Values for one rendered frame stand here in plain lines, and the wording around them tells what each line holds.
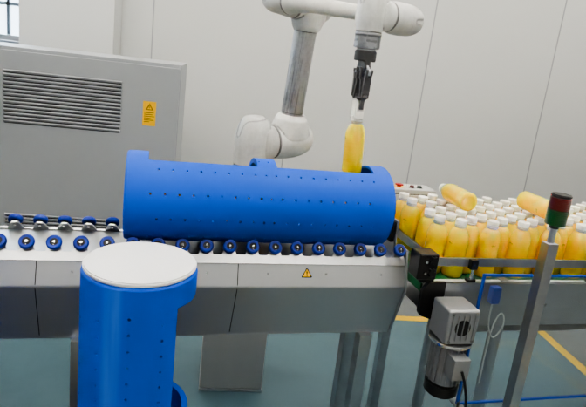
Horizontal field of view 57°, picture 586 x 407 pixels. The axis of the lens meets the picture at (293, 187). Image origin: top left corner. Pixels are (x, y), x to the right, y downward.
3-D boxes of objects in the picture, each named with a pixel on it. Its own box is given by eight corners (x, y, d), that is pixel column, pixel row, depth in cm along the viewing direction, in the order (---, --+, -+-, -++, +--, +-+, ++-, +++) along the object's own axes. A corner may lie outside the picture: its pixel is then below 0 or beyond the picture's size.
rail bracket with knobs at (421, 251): (404, 273, 185) (409, 244, 183) (423, 273, 187) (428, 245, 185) (417, 285, 176) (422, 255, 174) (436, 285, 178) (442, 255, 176)
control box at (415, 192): (379, 205, 232) (383, 181, 229) (421, 206, 237) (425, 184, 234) (389, 212, 222) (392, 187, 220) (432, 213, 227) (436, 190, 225)
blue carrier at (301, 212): (126, 225, 187) (129, 144, 182) (359, 233, 210) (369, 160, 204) (120, 251, 160) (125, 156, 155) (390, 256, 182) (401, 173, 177)
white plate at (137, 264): (110, 293, 116) (110, 298, 116) (217, 270, 135) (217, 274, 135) (64, 250, 136) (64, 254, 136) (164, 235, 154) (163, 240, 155)
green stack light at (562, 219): (539, 220, 171) (542, 206, 170) (555, 221, 173) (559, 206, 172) (553, 227, 165) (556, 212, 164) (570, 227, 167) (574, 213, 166)
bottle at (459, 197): (456, 203, 195) (432, 190, 213) (468, 215, 198) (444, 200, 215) (469, 189, 195) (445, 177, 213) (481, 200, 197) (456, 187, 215)
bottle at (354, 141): (357, 169, 198) (362, 118, 193) (364, 173, 191) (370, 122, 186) (338, 169, 196) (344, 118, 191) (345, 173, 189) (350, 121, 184)
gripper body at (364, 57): (351, 48, 186) (348, 75, 188) (360, 48, 178) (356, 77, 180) (371, 50, 188) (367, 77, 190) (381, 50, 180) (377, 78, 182)
